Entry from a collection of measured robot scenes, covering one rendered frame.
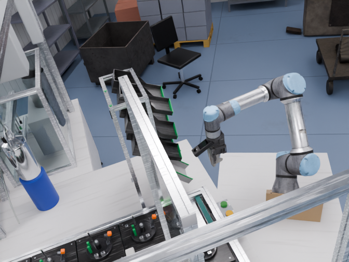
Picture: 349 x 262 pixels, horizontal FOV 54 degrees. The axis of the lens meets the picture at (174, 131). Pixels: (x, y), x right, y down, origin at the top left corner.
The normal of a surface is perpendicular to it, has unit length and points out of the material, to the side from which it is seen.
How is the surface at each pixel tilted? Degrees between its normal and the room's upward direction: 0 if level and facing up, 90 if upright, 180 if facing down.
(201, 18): 90
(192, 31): 90
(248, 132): 0
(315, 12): 90
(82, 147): 0
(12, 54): 90
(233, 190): 0
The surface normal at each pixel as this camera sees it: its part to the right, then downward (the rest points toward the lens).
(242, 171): -0.15, -0.77
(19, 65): 0.32, 0.55
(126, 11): 0.08, 0.61
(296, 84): 0.32, -0.19
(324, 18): -0.26, 0.63
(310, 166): 0.36, 0.07
